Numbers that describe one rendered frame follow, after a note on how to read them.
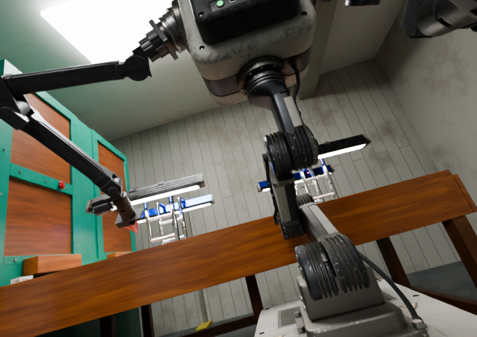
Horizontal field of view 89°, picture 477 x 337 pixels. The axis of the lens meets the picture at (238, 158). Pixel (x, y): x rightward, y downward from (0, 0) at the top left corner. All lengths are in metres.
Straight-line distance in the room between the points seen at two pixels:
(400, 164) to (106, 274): 3.13
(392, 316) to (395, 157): 3.00
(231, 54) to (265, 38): 0.09
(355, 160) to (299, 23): 2.74
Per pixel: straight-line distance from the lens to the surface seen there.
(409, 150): 3.55
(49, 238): 1.57
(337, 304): 0.55
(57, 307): 1.18
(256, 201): 3.07
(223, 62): 0.65
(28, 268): 1.40
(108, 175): 1.02
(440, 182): 1.30
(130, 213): 1.11
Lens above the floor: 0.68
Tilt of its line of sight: 20 degrees up
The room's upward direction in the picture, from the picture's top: 15 degrees counter-clockwise
